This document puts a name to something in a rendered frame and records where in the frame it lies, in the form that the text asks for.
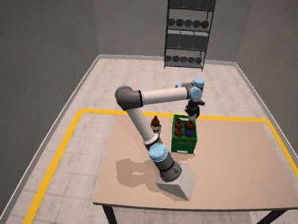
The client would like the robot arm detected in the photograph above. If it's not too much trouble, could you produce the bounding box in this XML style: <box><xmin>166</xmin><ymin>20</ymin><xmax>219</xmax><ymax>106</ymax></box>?
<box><xmin>116</xmin><ymin>78</ymin><xmax>205</xmax><ymax>182</ymax></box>

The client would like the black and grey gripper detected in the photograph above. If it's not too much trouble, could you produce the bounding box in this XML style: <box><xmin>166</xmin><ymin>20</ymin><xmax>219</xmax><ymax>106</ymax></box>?
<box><xmin>184</xmin><ymin>99</ymin><xmax>200</xmax><ymax>123</ymax></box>

